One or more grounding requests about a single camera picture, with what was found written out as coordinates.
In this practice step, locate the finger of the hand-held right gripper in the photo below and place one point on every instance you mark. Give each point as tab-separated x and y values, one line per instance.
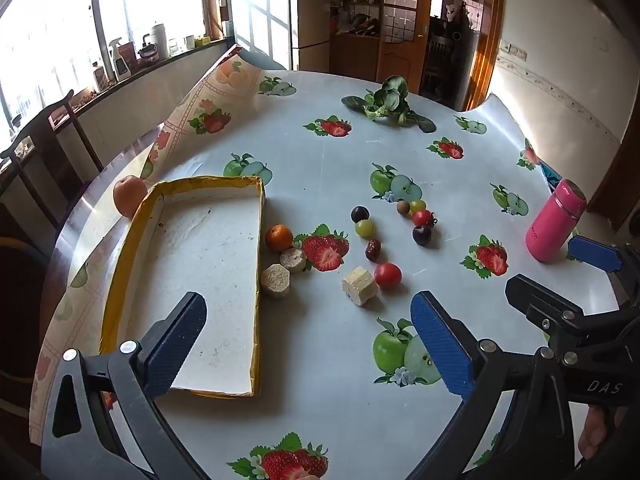
535	295
595	255

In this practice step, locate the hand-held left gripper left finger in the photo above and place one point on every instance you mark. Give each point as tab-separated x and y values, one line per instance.
180	340

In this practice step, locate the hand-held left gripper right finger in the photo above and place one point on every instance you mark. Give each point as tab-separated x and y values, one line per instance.
442	345

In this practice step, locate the yellow-taped cardboard tray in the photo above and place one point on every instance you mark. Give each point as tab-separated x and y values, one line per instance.
200	270

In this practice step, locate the pale cut sugarcane piece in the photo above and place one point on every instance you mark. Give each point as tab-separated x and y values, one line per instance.
359	285

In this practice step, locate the round oat cake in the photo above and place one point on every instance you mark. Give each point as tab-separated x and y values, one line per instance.
292	260
275	281

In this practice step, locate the dried red date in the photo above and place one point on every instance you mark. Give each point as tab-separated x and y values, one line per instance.
372	250

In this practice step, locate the person's right hand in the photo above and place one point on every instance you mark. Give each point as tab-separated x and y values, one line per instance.
595	430

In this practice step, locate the pink thermos bottle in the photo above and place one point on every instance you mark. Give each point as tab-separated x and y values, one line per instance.
555	220

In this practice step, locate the blue packet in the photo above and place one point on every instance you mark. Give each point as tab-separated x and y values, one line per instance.
550	175

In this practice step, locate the dark purple plum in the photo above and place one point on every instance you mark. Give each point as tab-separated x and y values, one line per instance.
421	235

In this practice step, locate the small red cherry tomato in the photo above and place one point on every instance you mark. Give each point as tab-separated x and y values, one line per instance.
421	218

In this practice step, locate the green grape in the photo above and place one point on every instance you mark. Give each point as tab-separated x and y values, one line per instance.
365	228

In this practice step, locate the small orange-green cherry tomato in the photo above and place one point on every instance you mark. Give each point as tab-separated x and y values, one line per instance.
417	206

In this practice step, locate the orange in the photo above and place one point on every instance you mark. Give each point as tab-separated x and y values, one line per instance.
278	237

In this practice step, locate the brown longan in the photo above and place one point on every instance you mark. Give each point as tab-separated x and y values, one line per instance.
403	207

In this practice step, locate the red apple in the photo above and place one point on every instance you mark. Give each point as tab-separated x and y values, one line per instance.
129	196

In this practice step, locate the dark purple grape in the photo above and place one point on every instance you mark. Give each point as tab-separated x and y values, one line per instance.
359	213

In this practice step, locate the fruit-print tablecloth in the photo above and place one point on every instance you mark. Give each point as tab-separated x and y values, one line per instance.
325	170

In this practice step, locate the green leafy vegetable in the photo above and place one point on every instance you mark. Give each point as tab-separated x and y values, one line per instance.
390	102

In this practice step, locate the dark wooden chair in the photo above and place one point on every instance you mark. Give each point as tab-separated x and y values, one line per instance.
30	132

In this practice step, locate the small brown bottle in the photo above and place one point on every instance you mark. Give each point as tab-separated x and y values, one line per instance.
98	76

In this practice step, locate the white spray bottle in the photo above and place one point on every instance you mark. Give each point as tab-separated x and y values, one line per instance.
118	60

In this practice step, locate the dark kettle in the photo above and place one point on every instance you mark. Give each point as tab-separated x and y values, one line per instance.
147	53

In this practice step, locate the white mug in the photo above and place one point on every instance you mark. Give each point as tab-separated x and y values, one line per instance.
189	42

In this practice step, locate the white thermos jug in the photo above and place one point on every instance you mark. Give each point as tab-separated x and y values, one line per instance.
159	42

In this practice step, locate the wooden glass door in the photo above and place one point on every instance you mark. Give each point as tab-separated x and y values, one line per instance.
400	20

